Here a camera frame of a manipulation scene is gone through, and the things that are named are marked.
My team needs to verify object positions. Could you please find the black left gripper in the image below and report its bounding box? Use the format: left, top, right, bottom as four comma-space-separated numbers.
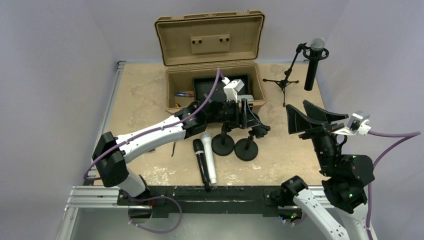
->
206, 98, 257, 130

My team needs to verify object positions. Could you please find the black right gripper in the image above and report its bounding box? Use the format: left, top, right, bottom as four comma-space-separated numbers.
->
285, 98, 346, 175

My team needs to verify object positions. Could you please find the black round-base mic stand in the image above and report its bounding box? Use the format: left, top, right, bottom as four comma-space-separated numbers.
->
211, 123, 235, 156

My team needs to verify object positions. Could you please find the white handheld microphone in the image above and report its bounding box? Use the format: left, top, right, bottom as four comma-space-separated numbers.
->
200, 132, 217, 184

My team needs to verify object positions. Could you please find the black handheld microphone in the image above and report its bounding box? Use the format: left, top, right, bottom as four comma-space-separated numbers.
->
192, 138, 211, 192

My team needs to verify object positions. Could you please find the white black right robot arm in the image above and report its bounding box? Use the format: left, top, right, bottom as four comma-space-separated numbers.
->
278, 100, 377, 240

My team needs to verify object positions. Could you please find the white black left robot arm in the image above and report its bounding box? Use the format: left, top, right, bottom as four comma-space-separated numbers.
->
92, 99, 271, 205

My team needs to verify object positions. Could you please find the black tripod mic stand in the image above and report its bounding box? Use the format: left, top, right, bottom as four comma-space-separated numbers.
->
262, 42, 330, 108

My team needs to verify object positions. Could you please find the silver-head black microphone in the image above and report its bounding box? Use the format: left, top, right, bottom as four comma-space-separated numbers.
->
303, 37, 329, 91

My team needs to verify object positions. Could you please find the grey plastic case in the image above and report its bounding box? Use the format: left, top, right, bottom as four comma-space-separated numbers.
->
237, 94, 255, 101

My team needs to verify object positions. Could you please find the red blue screwdriver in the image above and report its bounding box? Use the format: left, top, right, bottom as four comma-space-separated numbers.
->
174, 92, 195, 98

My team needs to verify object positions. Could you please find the yellow tape measure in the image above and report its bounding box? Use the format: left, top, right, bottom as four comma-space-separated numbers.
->
171, 142, 176, 157

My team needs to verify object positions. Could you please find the tan plastic toolbox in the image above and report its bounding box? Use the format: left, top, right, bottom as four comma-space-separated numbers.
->
154, 10, 267, 114

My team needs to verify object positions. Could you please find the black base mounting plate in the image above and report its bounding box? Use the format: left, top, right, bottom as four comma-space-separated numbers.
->
117, 185, 303, 222

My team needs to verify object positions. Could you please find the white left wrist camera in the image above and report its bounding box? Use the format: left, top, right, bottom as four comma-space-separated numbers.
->
221, 77, 245, 102

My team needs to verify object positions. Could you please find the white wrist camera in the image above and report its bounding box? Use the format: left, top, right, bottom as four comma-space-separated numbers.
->
333, 111, 371, 136
221, 77, 245, 102

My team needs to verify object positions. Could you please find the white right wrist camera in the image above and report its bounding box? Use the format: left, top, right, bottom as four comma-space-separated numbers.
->
333, 111, 371, 136

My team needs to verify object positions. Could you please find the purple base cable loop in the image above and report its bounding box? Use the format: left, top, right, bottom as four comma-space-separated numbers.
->
127, 194, 184, 235

